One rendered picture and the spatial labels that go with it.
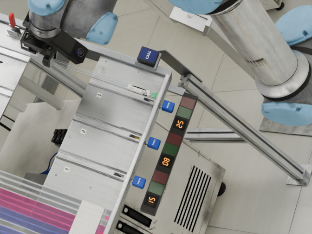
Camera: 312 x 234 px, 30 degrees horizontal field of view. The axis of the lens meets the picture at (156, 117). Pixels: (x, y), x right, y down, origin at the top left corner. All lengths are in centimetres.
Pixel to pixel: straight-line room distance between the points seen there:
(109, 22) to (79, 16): 6
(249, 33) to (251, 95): 138
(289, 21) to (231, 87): 124
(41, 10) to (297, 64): 54
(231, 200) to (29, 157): 76
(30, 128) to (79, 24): 104
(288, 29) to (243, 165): 105
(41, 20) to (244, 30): 47
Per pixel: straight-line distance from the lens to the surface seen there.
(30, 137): 221
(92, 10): 127
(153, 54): 157
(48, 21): 128
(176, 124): 155
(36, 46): 144
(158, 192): 149
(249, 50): 109
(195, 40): 289
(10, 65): 165
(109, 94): 157
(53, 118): 215
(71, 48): 143
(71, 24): 127
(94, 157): 151
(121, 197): 146
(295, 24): 130
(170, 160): 151
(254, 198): 217
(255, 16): 105
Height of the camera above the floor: 160
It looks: 35 degrees down
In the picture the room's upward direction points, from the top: 54 degrees counter-clockwise
